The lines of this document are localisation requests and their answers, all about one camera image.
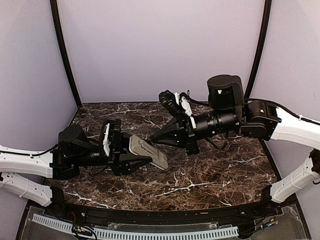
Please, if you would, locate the right black frame post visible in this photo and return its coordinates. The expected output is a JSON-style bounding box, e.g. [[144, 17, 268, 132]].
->
[[244, 0, 272, 99]]

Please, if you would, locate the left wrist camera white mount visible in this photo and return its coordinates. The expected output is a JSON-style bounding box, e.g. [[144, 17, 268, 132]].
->
[[100, 122, 111, 157]]

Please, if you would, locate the white slotted cable duct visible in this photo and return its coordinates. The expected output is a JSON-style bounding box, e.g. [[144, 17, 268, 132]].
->
[[32, 214, 239, 240]]

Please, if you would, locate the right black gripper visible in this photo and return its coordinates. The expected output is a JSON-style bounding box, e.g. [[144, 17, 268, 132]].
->
[[150, 107, 241, 155]]

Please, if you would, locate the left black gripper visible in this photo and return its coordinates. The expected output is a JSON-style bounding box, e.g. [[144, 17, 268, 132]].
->
[[74, 131, 153, 177]]

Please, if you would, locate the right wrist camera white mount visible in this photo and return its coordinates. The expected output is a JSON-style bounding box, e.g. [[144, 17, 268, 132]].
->
[[158, 90, 193, 118]]

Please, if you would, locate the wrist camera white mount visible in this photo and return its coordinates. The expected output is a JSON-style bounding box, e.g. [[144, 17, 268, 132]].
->
[[100, 122, 111, 157], [158, 90, 193, 118]]

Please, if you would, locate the white remote control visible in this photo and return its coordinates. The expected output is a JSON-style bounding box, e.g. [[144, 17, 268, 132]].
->
[[129, 135, 168, 170]]

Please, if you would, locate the left black frame post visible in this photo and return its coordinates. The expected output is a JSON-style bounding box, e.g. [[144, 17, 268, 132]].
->
[[49, 0, 82, 108]]

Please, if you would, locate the black frame post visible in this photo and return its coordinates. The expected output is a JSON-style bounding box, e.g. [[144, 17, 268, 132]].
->
[[49, 0, 82, 108], [244, 0, 272, 99]]

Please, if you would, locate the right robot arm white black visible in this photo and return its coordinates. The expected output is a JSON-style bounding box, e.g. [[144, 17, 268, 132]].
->
[[150, 74, 320, 217]]

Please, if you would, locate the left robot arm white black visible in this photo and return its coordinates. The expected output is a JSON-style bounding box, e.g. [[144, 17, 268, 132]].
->
[[0, 120, 167, 218]]

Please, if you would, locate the black front rail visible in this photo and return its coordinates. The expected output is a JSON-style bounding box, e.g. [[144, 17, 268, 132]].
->
[[27, 192, 298, 227]]

